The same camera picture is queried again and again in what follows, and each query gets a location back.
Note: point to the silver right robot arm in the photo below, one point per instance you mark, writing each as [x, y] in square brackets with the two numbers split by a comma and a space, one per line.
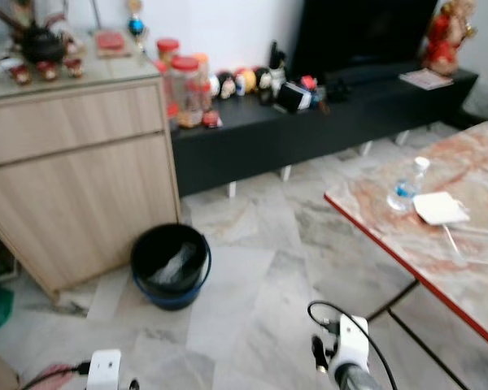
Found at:
[356, 380]

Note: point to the clear plastic trash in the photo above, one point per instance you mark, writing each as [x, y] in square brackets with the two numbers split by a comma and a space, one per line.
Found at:
[175, 264]

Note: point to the black rubbish bin blue rim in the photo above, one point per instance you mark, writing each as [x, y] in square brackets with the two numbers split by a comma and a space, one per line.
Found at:
[154, 292]

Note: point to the red marble table black legs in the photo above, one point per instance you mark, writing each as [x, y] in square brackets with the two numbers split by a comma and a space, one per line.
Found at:
[439, 252]

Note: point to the clear plastic water bottle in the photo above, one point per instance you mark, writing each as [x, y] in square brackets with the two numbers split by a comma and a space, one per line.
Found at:
[405, 191]

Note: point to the white paper tissue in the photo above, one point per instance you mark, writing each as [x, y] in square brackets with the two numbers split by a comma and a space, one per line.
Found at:
[439, 209]

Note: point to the bare person's foot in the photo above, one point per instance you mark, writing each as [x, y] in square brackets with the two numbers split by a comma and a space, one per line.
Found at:
[50, 380]

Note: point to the black low TV console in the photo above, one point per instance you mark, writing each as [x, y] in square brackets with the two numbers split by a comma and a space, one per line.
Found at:
[317, 130]

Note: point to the black and white box device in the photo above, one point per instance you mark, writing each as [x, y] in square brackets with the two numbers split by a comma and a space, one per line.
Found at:
[294, 97]

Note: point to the small red blue toy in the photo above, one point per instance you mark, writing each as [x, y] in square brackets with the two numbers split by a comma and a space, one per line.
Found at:
[313, 89]

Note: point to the black and white figurine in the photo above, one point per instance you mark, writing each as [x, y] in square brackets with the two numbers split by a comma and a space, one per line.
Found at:
[275, 77]

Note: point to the round yellow doll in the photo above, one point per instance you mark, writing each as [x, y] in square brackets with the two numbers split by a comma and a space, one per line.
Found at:
[246, 81]

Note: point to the round black white doll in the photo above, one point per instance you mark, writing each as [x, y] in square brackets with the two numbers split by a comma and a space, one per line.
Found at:
[224, 84]

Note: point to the light wood sideboard cabinet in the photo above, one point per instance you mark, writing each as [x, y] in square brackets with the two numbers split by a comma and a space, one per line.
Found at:
[73, 187]

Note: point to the pink printed card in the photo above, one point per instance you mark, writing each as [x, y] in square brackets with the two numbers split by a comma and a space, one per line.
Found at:
[425, 79]

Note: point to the large clear jar red lid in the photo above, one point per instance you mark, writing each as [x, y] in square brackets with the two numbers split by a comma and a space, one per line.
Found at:
[185, 93]

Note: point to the clear jar orange lid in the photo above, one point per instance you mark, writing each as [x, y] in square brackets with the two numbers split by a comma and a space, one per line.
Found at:
[202, 69]

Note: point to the black television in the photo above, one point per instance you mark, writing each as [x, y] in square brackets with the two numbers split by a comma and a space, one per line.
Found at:
[362, 36]

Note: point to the small red tea cup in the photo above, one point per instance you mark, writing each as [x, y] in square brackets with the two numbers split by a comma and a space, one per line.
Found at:
[45, 71]
[21, 75]
[72, 67]

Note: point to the red and gold figurine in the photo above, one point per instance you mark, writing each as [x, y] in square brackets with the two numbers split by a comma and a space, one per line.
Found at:
[443, 41]

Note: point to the small clear jar red lid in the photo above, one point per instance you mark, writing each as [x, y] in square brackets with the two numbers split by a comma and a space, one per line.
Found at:
[167, 50]

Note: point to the black teapot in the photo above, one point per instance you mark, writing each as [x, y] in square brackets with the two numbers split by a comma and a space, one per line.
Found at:
[45, 47]

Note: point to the flat red box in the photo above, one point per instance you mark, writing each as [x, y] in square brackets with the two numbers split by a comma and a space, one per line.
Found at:
[111, 42]

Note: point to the trophy with blue ball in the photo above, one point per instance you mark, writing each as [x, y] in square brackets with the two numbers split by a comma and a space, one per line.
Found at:
[136, 26]

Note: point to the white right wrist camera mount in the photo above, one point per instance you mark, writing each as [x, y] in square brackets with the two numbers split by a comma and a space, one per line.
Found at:
[351, 345]

